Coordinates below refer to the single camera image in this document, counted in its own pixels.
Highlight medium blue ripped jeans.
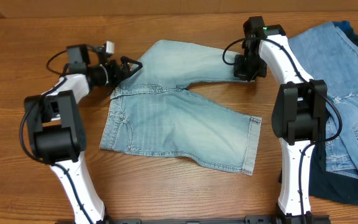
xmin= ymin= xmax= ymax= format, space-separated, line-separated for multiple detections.
xmin=287 ymin=21 xmax=358 ymax=202

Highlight light blue denim shorts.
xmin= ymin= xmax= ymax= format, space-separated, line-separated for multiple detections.
xmin=100 ymin=40 xmax=262 ymax=175

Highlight dark navy garment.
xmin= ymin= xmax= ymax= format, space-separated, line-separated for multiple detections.
xmin=278 ymin=20 xmax=358 ymax=207

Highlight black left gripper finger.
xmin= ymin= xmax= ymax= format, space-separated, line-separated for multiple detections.
xmin=120 ymin=56 xmax=142 ymax=67
xmin=119 ymin=63 xmax=143 ymax=83

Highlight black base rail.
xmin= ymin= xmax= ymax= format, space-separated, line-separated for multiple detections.
xmin=54 ymin=214 xmax=332 ymax=224

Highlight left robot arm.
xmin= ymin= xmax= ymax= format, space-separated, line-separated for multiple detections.
xmin=19 ymin=41 xmax=142 ymax=223

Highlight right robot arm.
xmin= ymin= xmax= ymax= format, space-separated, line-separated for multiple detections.
xmin=234 ymin=16 xmax=330 ymax=223

